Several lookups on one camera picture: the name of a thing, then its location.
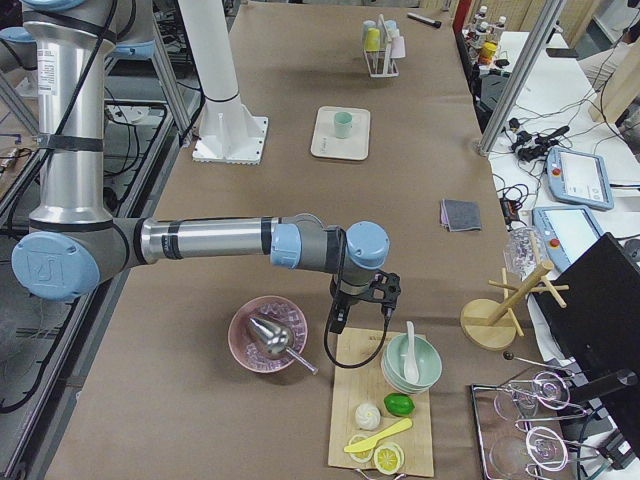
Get cream rabbit tray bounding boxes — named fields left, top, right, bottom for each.
left=310, top=106, right=371, bottom=161

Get black wire glass rack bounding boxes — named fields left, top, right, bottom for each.
left=468, top=352, right=640, bottom=480

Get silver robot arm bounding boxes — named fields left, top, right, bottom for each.
left=11, top=1, right=401, bottom=334

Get lemon slice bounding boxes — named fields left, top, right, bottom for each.
left=373, top=443, right=405, bottom=475

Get green cup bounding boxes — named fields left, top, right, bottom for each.
left=333, top=111, right=353, bottom=139

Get green lime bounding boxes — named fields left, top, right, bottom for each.
left=383, top=392, right=415, bottom=417

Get stacked green bowls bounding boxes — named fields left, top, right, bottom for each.
left=381, top=333, right=444, bottom=395

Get aluminium frame post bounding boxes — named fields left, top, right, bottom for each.
left=477, top=0, right=566, bottom=157

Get grey folded cloth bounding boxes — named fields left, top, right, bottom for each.
left=440, top=199, right=482, bottom=232

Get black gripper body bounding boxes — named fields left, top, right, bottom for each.
left=328, top=284, right=365, bottom=320

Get blue teach pendant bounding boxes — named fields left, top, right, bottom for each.
left=532, top=206, right=603, bottom=273
left=546, top=146, right=614, bottom=211

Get white ceramic spoon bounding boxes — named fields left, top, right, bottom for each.
left=403, top=321, right=420, bottom=384

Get wooden mug tree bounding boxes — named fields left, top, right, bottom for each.
left=460, top=231, right=569, bottom=351

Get pink bowl with ice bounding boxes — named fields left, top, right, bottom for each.
left=227, top=295, right=308, bottom=374

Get metal scoop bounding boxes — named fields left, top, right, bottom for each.
left=248, top=314, right=318, bottom=375

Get yellow cup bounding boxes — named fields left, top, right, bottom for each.
left=363, top=27, right=381, bottom=53

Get clear glass mug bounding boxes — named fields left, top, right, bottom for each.
left=503, top=227, right=539, bottom=278

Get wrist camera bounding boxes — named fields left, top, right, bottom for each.
left=371, top=270, right=401, bottom=317

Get white wire cup rack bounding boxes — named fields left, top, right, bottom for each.
left=361, top=14, right=399, bottom=78

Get metal tube with black cap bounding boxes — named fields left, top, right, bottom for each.
left=407, top=12, right=442, bottom=29

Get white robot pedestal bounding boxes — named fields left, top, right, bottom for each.
left=179, top=0, right=269, bottom=165

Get pink cup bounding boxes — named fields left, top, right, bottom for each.
left=389, top=36, right=406, bottom=60

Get wooden cutting board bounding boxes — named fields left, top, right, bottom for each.
left=327, top=326, right=435, bottom=475

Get yellow plastic knife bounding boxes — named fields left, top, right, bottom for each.
left=343, top=418, right=413, bottom=453

